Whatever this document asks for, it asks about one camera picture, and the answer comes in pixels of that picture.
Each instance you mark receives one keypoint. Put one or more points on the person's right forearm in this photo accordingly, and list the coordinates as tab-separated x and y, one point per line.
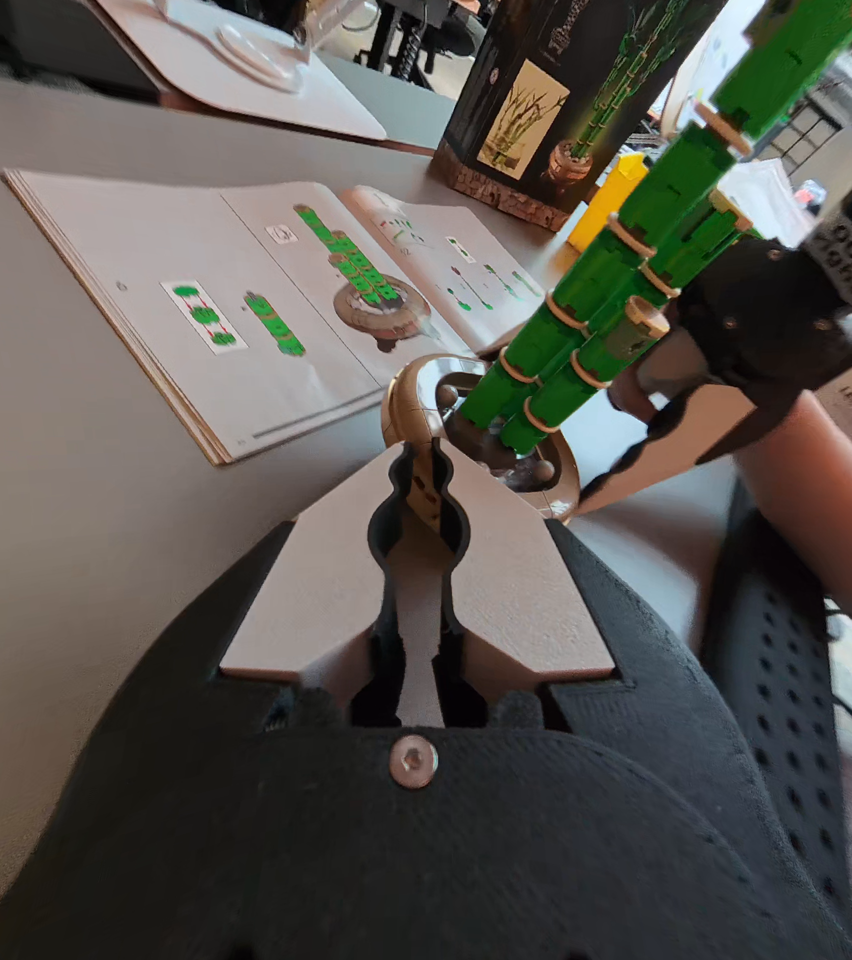
831	510

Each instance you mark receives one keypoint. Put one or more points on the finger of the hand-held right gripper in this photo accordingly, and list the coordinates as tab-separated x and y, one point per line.
666	367
681	442

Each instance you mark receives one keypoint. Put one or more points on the green bamboo brick model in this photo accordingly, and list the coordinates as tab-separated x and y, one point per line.
598	277

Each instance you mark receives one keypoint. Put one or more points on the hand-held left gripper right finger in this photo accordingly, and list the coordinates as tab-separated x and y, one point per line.
523	585

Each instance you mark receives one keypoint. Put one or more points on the black box with green lights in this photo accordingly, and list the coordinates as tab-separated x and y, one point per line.
36	45

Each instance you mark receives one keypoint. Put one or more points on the open instruction booklet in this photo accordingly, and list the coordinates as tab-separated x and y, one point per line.
133	247

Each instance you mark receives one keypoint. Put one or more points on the grey desk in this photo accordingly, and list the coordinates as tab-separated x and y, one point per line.
96	525

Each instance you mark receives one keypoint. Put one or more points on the black bamboo product box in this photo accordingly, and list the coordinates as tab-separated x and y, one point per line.
516	60

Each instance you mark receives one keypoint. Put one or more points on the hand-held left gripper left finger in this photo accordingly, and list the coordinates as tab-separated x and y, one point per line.
313	585

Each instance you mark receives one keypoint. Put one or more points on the yellow plastic bin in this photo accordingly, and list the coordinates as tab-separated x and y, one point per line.
606	202

